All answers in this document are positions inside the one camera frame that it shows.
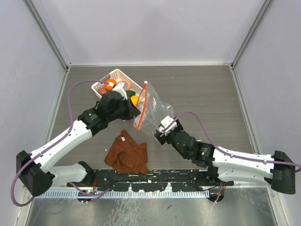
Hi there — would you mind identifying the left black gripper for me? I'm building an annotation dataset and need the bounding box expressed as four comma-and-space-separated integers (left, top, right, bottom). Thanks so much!
108, 95, 140, 122

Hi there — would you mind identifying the clear zip top bag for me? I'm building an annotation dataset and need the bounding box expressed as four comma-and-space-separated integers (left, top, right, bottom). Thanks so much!
134, 81, 174, 136

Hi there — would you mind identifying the dark green avocado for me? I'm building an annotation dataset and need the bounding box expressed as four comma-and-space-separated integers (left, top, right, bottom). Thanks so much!
126, 90, 136, 97

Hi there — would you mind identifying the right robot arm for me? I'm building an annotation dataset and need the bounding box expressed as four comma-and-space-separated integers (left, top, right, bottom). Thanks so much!
154, 121, 296, 194

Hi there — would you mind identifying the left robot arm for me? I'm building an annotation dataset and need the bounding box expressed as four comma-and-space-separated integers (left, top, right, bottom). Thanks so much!
16, 91, 141, 197

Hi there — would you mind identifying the orange fruit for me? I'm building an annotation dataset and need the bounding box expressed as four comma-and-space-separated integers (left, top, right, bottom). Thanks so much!
105, 79, 117, 91

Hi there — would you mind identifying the white plastic basket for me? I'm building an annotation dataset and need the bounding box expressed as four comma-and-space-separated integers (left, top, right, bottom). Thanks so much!
91, 69, 142, 99

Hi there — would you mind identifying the brown cloth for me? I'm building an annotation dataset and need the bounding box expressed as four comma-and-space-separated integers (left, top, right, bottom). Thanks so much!
104, 130, 148, 175

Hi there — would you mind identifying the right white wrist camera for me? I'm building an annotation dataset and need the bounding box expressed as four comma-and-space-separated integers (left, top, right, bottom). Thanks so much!
158, 116, 177, 136

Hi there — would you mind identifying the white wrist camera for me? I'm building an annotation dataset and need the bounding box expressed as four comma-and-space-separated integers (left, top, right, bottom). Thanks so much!
158, 116, 177, 136
113, 82, 131, 98

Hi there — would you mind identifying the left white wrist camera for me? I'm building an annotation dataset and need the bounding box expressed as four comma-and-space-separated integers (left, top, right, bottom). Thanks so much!
113, 82, 131, 98

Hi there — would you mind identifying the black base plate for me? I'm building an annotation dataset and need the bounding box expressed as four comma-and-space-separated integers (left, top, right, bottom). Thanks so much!
67, 169, 235, 193

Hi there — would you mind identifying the white slotted cable duct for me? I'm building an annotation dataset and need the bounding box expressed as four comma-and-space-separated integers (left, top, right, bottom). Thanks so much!
36, 189, 210, 199

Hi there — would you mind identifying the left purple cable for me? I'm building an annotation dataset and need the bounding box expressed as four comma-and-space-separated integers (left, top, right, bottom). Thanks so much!
10, 80, 111, 207

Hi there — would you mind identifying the left aluminium frame post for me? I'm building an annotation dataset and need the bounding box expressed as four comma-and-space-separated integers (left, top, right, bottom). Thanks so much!
24, 0, 71, 70

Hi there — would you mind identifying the aluminium frame post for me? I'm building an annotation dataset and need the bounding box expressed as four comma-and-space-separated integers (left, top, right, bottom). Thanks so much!
230, 0, 274, 69
24, 0, 71, 70

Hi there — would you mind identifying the right aluminium frame post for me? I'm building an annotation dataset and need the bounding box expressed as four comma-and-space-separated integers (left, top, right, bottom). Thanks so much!
230, 0, 274, 69

